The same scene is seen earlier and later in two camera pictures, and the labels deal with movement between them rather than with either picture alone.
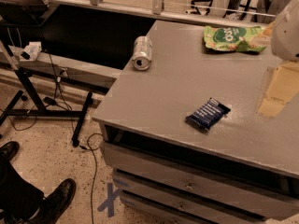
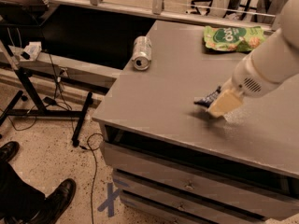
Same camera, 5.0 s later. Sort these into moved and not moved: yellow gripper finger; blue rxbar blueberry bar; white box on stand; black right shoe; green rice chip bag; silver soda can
Moved: blue rxbar blueberry bar; yellow gripper finger
Not moved: white box on stand; silver soda can; black right shoe; green rice chip bag
